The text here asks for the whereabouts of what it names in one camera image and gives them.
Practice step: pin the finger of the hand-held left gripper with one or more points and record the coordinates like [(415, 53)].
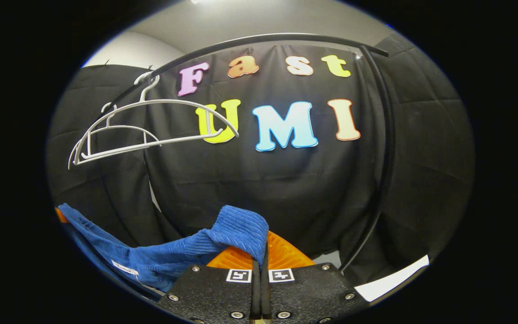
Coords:
[(61, 216)]

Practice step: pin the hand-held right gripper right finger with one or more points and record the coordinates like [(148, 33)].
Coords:
[(304, 292)]

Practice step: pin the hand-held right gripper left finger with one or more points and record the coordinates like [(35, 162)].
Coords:
[(214, 292)]

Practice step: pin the large white clothes hanger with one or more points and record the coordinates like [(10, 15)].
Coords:
[(173, 101)]

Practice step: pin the small white clothes hanger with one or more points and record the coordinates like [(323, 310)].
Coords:
[(126, 127)]

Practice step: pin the black metal clothes rack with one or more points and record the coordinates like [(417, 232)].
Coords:
[(387, 135)]

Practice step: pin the white board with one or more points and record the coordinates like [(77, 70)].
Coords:
[(389, 281)]

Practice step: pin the black backdrop cloth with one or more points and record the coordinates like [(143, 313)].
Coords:
[(263, 189)]

